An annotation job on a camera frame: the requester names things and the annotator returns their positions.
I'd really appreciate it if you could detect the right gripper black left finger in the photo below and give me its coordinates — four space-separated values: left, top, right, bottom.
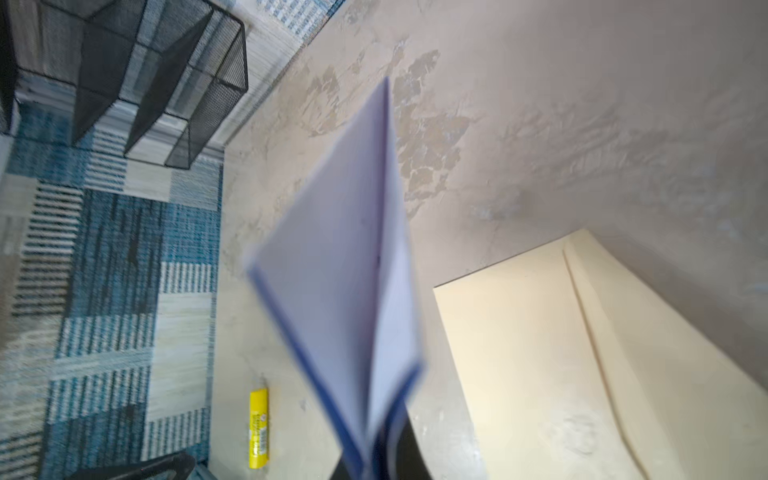
68 451 197 480

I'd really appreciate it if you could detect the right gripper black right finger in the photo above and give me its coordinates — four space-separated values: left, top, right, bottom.
329 413 432 480

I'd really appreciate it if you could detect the manila paper envelope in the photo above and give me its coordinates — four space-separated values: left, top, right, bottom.
434 230 767 479

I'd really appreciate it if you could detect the white letter paper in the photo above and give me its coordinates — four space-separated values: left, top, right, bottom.
246 80 424 479

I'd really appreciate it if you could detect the yellow glue stick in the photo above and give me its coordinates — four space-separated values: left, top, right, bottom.
248 388 269 470

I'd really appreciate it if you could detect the black wire mesh shelf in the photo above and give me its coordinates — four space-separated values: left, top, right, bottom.
1 1 249 170

